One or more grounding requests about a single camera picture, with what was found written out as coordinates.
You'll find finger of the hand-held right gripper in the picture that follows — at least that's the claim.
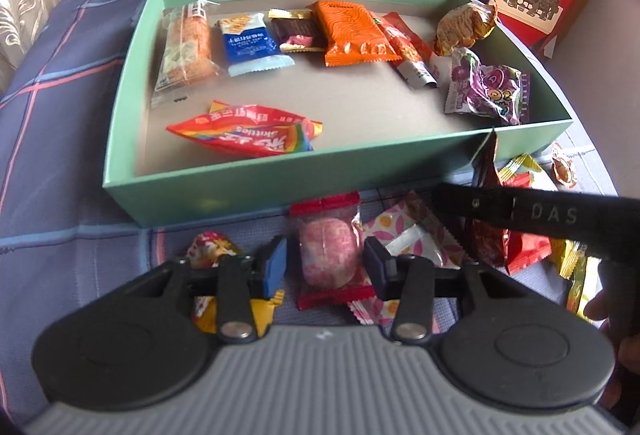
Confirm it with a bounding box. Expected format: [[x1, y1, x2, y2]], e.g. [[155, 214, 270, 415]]
[[431, 182, 513, 223]]

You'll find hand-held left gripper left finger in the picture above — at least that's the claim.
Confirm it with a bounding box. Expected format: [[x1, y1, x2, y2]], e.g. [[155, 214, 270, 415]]
[[100, 235, 288, 346]]

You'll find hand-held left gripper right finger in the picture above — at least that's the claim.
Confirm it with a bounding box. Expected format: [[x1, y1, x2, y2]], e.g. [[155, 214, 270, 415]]
[[362, 235, 531, 346]]

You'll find pink floral snack packet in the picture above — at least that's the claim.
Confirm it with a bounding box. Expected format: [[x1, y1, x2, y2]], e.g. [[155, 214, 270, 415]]
[[347, 190, 471, 326]]

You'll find yellow green snack packet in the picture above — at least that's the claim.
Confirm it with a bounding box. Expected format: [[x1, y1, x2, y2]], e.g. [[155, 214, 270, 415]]
[[195, 290, 286, 333]]

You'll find small red sweet packet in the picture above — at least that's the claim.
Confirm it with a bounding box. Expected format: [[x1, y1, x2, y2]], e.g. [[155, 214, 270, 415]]
[[289, 192, 376, 311]]

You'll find long yellow snack packet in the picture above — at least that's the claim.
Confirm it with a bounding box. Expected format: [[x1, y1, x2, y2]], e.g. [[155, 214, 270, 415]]
[[550, 237, 601, 321]]

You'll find orange jelly cup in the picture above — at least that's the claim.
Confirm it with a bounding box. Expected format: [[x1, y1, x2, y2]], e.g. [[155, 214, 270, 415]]
[[550, 142, 578, 188]]

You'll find shiny red snack packet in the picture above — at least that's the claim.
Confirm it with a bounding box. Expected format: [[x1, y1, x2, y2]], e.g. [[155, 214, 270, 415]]
[[462, 130, 551, 276]]

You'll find yellow packet with silver seam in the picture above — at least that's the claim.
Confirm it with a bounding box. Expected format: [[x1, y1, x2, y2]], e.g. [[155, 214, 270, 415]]
[[495, 154, 543, 188]]

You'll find small pink yellow candy packet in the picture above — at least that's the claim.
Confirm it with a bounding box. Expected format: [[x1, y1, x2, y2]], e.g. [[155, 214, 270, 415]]
[[186, 231, 243, 266]]

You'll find purple gummy candy bag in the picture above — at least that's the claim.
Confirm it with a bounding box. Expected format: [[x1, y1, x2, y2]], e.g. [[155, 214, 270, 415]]
[[444, 48, 531, 125]]

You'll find red rainbow candy bag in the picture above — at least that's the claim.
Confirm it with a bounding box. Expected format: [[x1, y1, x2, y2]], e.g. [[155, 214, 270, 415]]
[[166, 100, 325, 159]]

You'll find green cardboard box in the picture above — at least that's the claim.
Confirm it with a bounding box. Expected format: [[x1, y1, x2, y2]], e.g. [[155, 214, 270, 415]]
[[102, 0, 575, 228]]

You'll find large orange-red snack packet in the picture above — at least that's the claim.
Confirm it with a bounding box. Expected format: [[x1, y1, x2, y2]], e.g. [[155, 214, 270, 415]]
[[372, 12, 438, 90]]

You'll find orange noodle snack packet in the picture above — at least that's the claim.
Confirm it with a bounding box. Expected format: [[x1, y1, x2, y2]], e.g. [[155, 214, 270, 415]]
[[432, 0, 498, 57]]

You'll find orange wafer packet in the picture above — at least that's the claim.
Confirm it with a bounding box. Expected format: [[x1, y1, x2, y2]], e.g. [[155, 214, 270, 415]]
[[306, 0, 401, 67]]

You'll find blue cracker packet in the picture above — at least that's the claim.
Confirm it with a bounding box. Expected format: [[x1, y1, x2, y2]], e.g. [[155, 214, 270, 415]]
[[216, 12, 296, 77]]

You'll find clear biscuit packet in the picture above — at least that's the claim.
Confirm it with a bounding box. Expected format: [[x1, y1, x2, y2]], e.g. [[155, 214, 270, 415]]
[[150, 0, 223, 111]]

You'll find dark brown chocolate packet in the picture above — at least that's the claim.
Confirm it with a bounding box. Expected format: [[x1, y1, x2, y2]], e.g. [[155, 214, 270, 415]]
[[268, 8, 326, 53]]

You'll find person's right hand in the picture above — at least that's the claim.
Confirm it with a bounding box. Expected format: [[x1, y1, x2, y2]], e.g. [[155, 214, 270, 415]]
[[582, 287, 640, 368]]

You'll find blue plaid blanket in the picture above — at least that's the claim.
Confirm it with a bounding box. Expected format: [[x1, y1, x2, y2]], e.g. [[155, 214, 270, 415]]
[[0, 0, 621, 416]]

